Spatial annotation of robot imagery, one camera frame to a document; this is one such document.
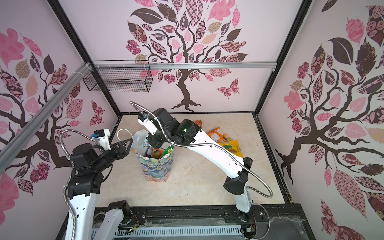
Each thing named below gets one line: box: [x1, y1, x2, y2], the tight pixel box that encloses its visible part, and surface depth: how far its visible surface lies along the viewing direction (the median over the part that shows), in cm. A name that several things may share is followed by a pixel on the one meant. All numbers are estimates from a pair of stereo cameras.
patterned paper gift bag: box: [132, 129, 175, 182], surface depth 76 cm
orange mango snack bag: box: [151, 149, 164, 159], surface depth 86 cm
